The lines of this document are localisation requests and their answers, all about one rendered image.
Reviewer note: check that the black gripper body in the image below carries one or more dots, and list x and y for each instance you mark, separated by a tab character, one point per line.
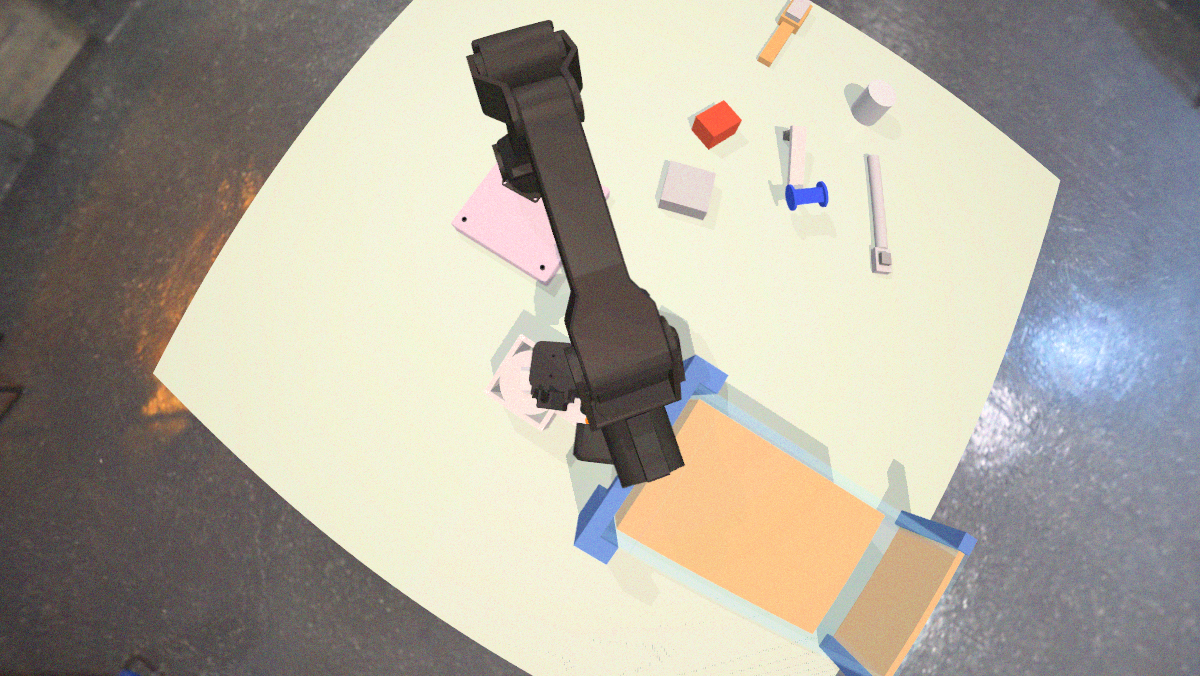
591	446

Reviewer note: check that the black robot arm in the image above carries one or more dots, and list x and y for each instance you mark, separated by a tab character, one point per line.
622	351

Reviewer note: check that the grey cylinder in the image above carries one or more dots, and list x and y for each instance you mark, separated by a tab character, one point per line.
873	103

